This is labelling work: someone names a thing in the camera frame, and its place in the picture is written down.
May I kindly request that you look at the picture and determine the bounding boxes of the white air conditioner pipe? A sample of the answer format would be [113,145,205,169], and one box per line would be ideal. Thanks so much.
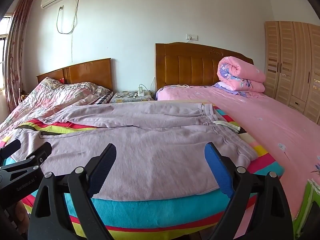
[70,0,81,63]

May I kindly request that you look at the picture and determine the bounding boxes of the patterned nightstand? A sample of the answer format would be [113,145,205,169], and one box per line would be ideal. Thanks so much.
[110,90,154,104]

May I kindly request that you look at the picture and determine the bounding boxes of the purple white folded cloth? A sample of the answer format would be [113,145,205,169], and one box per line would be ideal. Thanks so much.
[212,81,250,97]

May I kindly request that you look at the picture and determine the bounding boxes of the light wooden wardrobe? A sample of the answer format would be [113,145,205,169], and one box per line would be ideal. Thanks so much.
[264,21,320,125]

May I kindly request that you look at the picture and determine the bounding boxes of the green white cloth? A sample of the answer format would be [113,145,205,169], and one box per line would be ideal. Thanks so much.
[292,179,320,236]

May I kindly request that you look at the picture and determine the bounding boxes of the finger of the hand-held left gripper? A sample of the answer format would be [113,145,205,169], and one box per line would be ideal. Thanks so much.
[0,139,22,160]
[25,142,52,166]

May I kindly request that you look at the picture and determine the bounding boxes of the colourful striped blanket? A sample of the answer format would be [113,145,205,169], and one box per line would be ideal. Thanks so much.
[0,102,285,240]

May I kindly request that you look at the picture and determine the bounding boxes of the panelled wooden headboard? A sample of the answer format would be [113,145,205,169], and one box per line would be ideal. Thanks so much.
[155,42,254,93]

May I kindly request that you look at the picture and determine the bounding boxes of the plain wooden headboard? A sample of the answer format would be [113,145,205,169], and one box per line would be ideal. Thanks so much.
[37,58,114,90]

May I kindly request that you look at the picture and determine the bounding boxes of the pink floral curtain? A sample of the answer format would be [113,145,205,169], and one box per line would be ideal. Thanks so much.
[5,0,35,113]

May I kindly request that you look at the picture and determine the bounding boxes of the air conditioner power cable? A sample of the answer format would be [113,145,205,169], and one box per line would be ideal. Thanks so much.
[56,5,77,34]

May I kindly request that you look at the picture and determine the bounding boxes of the lilac pants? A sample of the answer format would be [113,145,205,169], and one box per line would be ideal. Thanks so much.
[15,102,258,202]

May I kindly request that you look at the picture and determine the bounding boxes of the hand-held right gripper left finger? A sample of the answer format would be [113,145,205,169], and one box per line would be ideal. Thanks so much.
[27,143,117,240]

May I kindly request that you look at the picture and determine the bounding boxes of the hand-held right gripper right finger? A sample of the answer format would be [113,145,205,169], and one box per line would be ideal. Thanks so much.
[204,142,293,240]

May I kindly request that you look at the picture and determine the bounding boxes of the rolled pink floral quilt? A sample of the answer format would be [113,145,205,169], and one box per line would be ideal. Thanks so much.
[217,57,266,93]

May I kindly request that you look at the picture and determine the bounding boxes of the barred window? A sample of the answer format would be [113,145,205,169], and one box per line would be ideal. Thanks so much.
[0,15,13,92]

